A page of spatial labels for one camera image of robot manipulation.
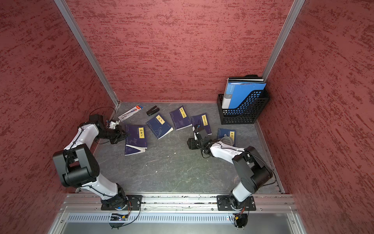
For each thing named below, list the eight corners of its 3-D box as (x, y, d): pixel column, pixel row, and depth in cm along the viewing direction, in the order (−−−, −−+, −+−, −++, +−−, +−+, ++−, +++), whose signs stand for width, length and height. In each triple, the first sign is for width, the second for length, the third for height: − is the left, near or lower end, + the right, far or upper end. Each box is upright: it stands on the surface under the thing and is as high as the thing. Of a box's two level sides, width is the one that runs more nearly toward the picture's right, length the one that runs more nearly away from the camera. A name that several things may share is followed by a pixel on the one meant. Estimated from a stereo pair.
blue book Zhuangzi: (158, 139, 101) (157, 137, 98) (146, 124, 109) (145, 121, 107) (173, 130, 106) (172, 128, 104) (160, 116, 115) (159, 113, 112)
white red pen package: (117, 119, 113) (116, 117, 111) (140, 105, 122) (139, 104, 120) (120, 122, 111) (119, 120, 109) (143, 108, 120) (142, 106, 118)
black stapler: (146, 113, 116) (145, 111, 114) (156, 107, 121) (156, 105, 119) (149, 116, 114) (149, 115, 112) (160, 110, 118) (159, 108, 117)
